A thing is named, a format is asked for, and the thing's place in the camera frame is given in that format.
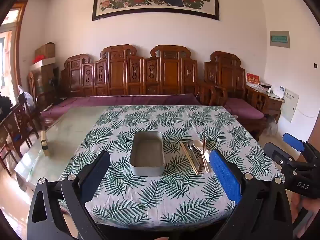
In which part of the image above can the white desk phone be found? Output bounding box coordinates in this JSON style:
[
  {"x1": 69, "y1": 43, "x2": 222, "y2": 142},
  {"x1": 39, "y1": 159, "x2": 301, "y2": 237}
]
[{"x1": 274, "y1": 85, "x2": 286, "y2": 98}]

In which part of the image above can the carved wooden armchair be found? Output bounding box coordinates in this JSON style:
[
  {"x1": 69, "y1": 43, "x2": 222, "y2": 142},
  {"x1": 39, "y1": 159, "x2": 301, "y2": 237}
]
[{"x1": 197, "y1": 51, "x2": 271, "y2": 141}]

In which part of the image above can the wooden side table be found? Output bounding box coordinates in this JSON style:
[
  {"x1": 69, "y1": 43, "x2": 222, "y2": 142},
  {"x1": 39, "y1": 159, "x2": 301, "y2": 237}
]
[{"x1": 246, "y1": 84, "x2": 285, "y2": 124}]

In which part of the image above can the wooden door frame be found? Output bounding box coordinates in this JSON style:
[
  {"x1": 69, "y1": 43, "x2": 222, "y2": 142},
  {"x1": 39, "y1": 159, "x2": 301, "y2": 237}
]
[{"x1": 9, "y1": 0, "x2": 28, "y2": 100}]

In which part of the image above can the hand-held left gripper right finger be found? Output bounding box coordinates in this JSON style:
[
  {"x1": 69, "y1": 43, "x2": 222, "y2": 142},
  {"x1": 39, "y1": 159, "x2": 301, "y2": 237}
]
[{"x1": 209, "y1": 149, "x2": 294, "y2": 240}]

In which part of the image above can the person's right hand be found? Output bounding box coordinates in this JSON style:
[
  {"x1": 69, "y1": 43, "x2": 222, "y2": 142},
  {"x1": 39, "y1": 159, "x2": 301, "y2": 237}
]
[{"x1": 291, "y1": 194, "x2": 320, "y2": 229}]

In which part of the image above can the small wooden block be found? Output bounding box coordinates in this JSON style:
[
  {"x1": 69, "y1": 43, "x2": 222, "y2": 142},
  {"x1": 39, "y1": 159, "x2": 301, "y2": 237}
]
[{"x1": 40, "y1": 130, "x2": 50, "y2": 157}]

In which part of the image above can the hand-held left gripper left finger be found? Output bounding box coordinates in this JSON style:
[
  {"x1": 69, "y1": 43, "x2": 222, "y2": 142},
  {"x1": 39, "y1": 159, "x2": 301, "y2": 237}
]
[{"x1": 26, "y1": 150, "x2": 112, "y2": 240}]

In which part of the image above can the brown cardboard box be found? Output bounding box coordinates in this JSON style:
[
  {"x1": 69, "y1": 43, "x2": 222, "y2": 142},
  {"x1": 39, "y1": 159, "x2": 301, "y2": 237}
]
[{"x1": 35, "y1": 42, "x2": 56, "y2": 59}]

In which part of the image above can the clear plastic bag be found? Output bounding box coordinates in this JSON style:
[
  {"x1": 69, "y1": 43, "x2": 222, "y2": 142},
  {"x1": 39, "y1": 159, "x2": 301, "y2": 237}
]
[{"x1": 17, "y1": 85, "x2": 35, "y2": 108}]

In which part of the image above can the red card on side table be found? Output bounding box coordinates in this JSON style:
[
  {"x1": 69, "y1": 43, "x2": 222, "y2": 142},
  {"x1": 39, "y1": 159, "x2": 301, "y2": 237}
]
[{"x1": 246, "y1": 73, "x2": 259, "y2": 88}]

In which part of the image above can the carved wooden sofa bench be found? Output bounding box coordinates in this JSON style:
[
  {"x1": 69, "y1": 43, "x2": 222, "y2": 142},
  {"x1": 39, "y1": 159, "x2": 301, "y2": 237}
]
[{"x1": 60, "y1": 44, "x2": 200, "y2": 107}]

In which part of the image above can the grey electrical panel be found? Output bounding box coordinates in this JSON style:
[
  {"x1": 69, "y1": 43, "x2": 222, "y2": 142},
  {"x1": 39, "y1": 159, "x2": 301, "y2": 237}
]
[{"x1": 280, "y1": 88, "x2": 300, "y2": 123}]

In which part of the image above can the white box with red contents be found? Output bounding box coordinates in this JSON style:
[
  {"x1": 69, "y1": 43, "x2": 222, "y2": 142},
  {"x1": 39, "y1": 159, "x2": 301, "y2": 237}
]
[{"x1": 29, "y1": 57, "x2": 56, "y2": 68}]

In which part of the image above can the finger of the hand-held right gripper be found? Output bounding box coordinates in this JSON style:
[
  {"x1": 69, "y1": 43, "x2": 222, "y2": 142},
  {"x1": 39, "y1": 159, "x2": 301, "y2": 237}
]
[
  {"x1": 264, "y1": 142, "x2": 295, "y2": 170},
  {"x1": 282, "y1": 133, "x2": 313, "y2": 155}
]

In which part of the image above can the rectangular metal tray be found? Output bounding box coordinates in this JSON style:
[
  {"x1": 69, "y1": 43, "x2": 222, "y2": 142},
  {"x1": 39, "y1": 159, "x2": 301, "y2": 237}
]
[{"x1": 129, "y1": 131, "x2": 164, "y2": 177}]

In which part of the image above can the long purple seat cushion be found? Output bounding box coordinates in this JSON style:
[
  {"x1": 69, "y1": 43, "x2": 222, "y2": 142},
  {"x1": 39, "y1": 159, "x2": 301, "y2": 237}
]
[{"x1": 41, "y1": 93, "x2": 201, "y2": 122}]

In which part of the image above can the wooden dining chair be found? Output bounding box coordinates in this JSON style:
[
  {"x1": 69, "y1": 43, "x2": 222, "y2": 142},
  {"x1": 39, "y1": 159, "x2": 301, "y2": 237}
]
[
  {"x1": 17, "y1": 92, "x2": 42, "y2": 137},
  {"x1": 0, "y1": 104, "x2": 34, "y2": 177}
]

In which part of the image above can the metal spoon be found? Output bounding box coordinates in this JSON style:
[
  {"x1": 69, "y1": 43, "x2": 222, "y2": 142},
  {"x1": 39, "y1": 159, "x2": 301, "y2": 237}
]
[{"x1": 187, "y1": 140, "x2": 201, "y2": 171}]

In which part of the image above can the grey fluffy duster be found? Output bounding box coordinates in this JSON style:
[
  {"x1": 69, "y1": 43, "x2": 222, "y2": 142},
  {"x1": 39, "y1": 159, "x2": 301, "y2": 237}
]
[{"x1": 264, "y1": 116, "x2": 278, "y2": 136}]

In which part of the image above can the framed floral painting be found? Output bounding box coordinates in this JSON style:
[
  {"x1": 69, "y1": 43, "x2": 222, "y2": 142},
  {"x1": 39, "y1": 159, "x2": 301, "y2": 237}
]
[{"x1": 92, "y1": 0, "x2": 220, "y2": 21}]

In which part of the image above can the white wall box green label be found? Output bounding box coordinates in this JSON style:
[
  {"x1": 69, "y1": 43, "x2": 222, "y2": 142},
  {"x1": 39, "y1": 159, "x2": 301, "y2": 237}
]
[{"x1": 270, "y1": 31, "x2": 291, "y2": 49}]

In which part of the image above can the square purple seat cushion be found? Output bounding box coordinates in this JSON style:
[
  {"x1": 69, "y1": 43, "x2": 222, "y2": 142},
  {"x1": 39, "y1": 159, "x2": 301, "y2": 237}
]
[{"x1": 224, "y1": 97, "x2": 265, "y2": 119}]

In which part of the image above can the green leaf print tablecloth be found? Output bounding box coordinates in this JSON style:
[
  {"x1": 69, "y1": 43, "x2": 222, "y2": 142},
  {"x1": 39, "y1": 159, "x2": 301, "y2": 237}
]
[{"x1": 58, "y1": 105, "x2": 285, "y2": 225}]

